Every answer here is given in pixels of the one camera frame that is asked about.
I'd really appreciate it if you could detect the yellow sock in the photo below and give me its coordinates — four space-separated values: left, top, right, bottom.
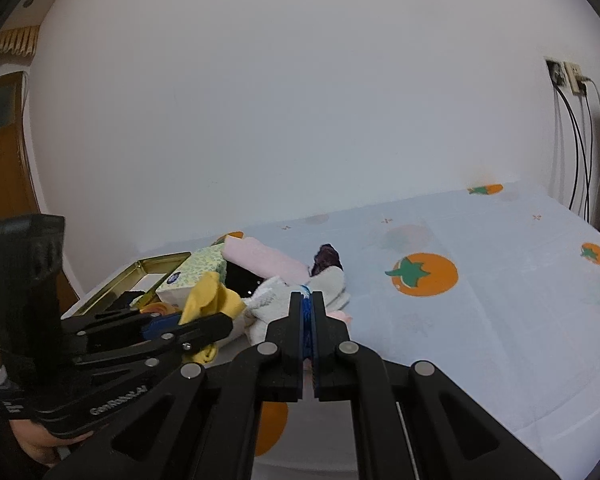
178 272 246 365

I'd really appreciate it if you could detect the white grey sock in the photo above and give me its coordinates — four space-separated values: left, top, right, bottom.
244 266 351 346

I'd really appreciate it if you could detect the person's left hand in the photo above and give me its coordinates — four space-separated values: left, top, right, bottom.
9 419 94 467

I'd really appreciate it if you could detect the yellow patterned tissue pack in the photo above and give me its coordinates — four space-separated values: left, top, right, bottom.
157 243 226 309

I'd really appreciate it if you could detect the gold rectangular tin tray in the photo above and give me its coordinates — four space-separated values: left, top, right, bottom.
62 252 192 318

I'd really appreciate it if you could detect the dark purple scrunchie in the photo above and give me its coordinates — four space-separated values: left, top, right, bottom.
310 244 342 276

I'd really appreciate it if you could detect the light pink folded cloth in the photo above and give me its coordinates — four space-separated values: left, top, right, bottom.
222 236 310 284

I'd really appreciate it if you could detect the brown wooden door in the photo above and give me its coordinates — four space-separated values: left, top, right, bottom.
0 71 79 361

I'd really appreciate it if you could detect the orange hair tie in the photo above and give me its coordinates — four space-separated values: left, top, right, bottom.
139 301 182 317

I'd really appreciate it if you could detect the white wall socket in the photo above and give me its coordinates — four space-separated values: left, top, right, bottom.
545 58 588 96

